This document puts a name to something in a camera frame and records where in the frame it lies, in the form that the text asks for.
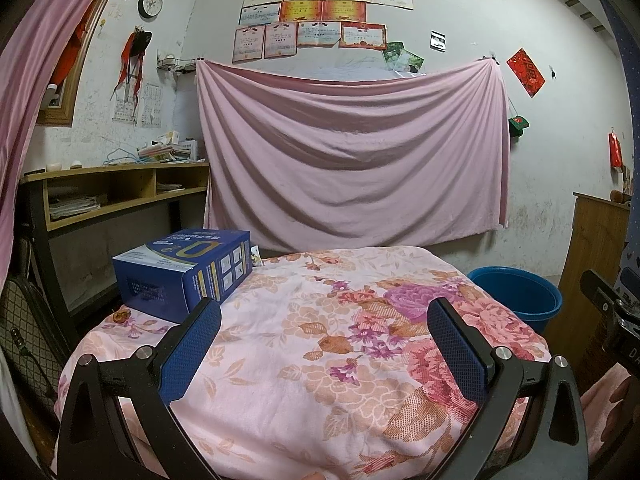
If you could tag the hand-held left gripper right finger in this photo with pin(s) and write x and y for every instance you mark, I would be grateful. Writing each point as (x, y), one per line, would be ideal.
(455, 345)

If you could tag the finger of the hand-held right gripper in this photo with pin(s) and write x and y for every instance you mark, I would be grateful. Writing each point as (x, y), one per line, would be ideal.
(602, 292)

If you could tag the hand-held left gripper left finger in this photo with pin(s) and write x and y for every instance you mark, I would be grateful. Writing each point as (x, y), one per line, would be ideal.
(192, 345)

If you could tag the blue plastic bucket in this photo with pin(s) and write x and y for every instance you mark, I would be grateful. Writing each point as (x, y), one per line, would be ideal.
(545, 310)

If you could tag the person's right hand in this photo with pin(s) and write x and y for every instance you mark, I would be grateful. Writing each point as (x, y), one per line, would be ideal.
(620, 410)

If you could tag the wooden cabinet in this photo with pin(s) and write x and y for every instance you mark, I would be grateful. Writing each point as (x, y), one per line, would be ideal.
(595, 260)

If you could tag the blue cardboard box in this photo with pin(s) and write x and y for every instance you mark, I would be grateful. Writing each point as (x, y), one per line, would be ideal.
(160, 280)

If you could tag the small brown round object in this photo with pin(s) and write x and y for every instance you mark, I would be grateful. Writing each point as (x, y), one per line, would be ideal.
(121, 316)

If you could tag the yellow cartoon packet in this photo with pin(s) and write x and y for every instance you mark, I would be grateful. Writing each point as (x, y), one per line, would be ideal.
(258, 256)

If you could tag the pink floral blanket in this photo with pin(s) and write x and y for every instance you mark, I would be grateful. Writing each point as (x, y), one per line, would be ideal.
(310, 360)

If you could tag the red hanging packet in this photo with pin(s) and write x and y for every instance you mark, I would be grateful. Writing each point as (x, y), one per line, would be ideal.
(615, 150)

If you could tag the pile of papers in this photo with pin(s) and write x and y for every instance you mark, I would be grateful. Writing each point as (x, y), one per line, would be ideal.
(170, 188)
(75, 207)

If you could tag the patterned chair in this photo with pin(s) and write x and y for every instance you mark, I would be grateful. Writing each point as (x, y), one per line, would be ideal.
(25, 320)

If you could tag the green cap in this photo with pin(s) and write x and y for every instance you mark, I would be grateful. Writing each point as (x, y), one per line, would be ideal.
(519, 125)

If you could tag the stack of books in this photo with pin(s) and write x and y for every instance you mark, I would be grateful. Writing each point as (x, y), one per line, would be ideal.
(170, 150)

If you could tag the pink hanging cloth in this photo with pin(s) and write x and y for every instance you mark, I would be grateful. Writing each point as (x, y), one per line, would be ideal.
(350, 160)

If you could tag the green nature photo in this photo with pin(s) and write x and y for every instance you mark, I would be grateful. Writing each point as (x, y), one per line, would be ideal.
(391, 52)
(412, 61)

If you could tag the small black white photo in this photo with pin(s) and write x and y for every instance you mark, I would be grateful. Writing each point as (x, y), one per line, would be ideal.
(438, 41)

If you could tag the pink window curtain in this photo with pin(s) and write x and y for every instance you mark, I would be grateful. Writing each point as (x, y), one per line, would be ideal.
(25, 85)

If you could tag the orange cloth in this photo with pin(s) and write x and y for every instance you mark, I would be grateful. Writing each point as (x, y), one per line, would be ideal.
(67, 60)

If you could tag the red wall poster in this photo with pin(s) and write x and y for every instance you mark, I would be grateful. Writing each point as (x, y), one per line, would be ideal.
(526, 72)

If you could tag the wall calendar sheets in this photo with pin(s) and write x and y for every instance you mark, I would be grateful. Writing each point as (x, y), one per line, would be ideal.
(150, 107)

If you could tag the wooden window frame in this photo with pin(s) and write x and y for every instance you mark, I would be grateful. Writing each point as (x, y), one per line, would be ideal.
(65, 110)

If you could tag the round wall clock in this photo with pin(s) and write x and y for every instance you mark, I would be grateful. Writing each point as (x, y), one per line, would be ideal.
(150, 3)

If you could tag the group of wall certificates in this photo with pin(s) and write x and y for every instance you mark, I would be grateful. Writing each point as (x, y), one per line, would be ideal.
(320, 20)

